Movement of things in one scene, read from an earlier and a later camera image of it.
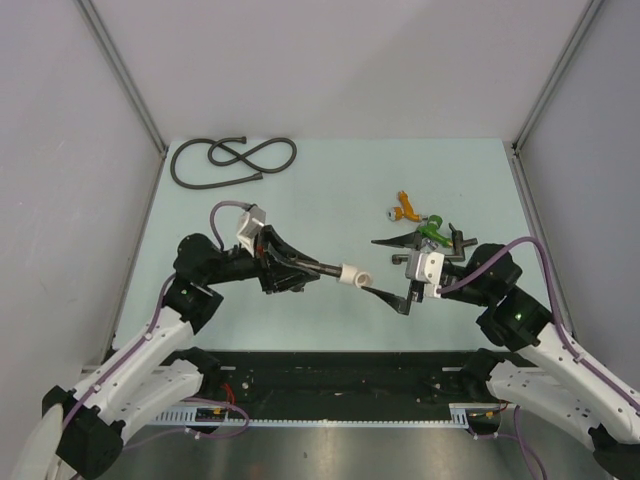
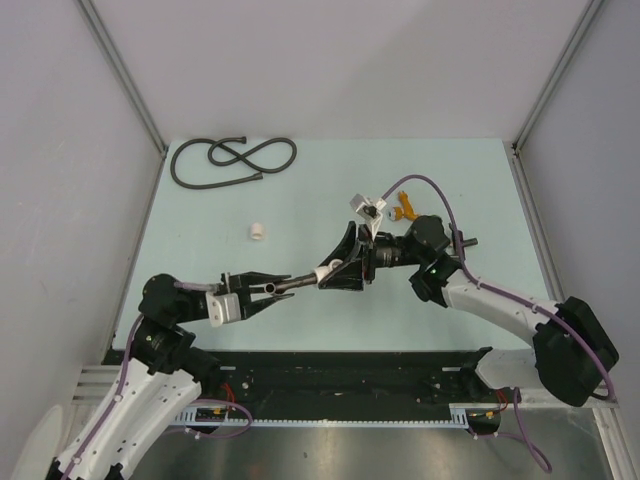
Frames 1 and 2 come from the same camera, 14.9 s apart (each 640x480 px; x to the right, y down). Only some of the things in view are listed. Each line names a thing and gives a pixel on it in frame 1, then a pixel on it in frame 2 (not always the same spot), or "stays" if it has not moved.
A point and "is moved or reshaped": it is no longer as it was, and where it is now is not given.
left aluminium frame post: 124,72 stays
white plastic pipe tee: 350,274 is moved or reshaped
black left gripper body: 267,270 -> 232,287
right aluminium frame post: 580,32 stays
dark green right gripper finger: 411,239 -> 346,245
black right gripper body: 417,296 -> 368,249
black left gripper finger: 269,235 -> 251,278
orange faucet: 404,210 stays
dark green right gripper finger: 399,304 -> 346,271
